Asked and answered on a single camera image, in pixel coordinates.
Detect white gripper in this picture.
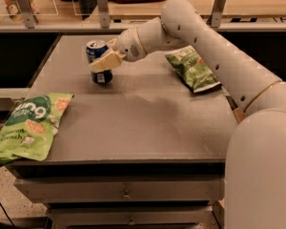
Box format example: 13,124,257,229
89,28,147,73

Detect blue pepsi can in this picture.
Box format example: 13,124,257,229
86,39,112,84

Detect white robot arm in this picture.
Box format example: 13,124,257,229
90,0,286,229

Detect green rice chip bag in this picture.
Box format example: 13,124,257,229
165,46,220,93

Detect green coconut crunch snack bag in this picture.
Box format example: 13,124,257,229
0,93,73,167

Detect grey drawer cabinet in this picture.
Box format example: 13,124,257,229
10,35,236,228

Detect upper drawer knob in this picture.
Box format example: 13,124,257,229
121,189,132,200

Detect drawer knob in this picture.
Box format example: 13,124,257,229
128,217,135,226
121,189,132,200

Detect lower drawer knob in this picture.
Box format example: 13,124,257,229
128,217,135,226

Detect cardboard box of snacks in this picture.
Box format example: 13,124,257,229
213,135,241,229

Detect middle metal bracket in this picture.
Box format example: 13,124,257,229
96,0,111,29

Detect metal bracket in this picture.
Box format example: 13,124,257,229
96,0,111,29
209,0,226,28
16,0,37,29

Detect left metal bracket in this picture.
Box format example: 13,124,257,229
16,0,37,29

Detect right metal bracket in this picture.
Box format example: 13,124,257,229
209,0,226,28

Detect black floor cable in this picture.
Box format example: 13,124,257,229
0,184,17,229

